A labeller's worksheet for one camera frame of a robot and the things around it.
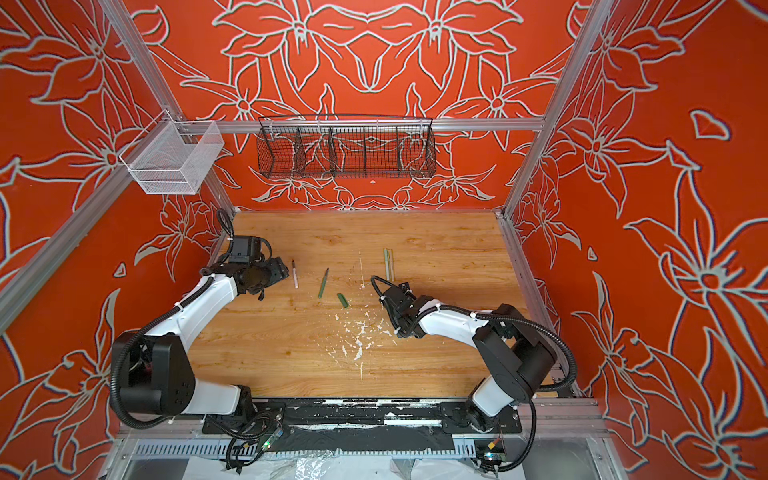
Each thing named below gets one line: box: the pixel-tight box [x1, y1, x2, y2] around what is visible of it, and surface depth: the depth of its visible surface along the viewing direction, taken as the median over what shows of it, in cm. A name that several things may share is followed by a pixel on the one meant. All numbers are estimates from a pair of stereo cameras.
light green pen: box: [384, 248, 390, 281], surface depth 106 cm
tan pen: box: [388, 249, 395, 282], surface depth 105 cm
